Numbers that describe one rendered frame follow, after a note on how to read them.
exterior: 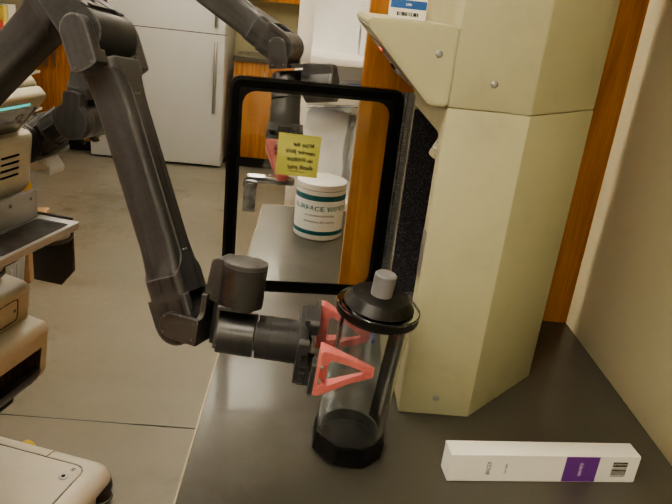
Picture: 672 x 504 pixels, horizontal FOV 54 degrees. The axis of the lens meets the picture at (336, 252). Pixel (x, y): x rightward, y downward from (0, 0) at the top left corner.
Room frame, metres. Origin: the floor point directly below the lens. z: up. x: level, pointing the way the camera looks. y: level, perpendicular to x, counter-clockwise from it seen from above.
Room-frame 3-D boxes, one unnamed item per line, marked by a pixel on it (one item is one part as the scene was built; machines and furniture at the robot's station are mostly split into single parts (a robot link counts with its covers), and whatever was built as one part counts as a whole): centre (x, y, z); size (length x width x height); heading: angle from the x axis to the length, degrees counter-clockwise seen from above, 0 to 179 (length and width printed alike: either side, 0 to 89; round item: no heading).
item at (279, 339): (0.75, 0.06, 1.10); 0.10 x 0.07 x 0.07; 3
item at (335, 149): (1.15, 0.06, 1.19); 0.30 x 0.01 x 0.40; 98
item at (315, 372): (0.73, -0.02, 1.10); 0.09 x 0.07 x 0.07; 93
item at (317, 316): (0.79, -0.01, 1.10); 0.09 x 0.07 x 0.07; 93
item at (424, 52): (1.02, -0.06, 1.46); 0.32 x 0.12 x 0.10; 3
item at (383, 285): (0.76, -0.06, 1.18); 0.09 x 0.09 x 0.07
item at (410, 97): (1.17, -0.10, 1.19); 0.03 x 0.02 x 0.39; 3
